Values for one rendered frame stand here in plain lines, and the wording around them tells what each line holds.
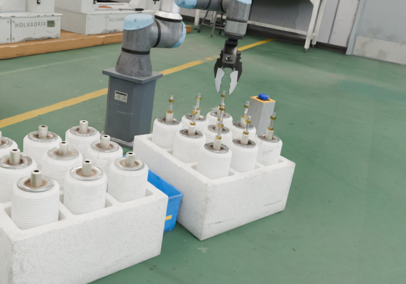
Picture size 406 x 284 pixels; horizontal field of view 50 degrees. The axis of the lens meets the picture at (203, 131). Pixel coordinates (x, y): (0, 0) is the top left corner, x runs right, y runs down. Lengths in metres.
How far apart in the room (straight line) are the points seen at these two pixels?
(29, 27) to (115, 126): 1.72
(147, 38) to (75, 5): 2.27
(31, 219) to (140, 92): 0.92
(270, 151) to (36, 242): 0.77
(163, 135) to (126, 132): 0.44
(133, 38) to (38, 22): 1.80
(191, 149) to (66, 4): 2.90
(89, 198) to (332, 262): 0.73
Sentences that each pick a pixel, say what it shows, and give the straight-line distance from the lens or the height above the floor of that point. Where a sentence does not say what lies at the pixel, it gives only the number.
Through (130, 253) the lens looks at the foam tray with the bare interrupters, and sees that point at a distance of 1.14.
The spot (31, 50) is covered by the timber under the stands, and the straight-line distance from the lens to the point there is 3.35.
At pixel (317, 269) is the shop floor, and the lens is 1.31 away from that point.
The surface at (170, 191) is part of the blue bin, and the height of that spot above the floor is 0.10.
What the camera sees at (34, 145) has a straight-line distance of 1.20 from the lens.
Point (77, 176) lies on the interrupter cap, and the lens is 1.02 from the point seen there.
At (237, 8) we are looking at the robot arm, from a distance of 1.50.
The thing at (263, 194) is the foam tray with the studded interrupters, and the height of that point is 0.09.
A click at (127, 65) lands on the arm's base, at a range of 1.77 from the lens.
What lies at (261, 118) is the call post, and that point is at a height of 0.25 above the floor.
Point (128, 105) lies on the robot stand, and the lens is 1.78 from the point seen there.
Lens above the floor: 0.72
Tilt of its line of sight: 20 degrees down
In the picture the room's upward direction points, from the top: 9 degrees clockwise
